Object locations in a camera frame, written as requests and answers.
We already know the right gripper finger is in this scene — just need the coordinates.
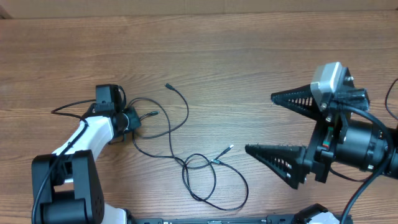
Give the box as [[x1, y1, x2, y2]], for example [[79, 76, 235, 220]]
[[245, 144, 308, 189], [271, 84, 323, 121]]

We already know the black USB cable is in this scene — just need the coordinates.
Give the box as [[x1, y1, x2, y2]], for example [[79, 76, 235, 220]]
[[384, 77, 398, 121], [127, 83, 190, 169]]

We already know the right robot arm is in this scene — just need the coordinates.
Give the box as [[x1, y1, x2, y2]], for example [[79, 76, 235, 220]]
[[245, 62, 397, 189]]

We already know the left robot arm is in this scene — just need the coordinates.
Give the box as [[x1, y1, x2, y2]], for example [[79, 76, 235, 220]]
[[31, 84, 141, 223]]

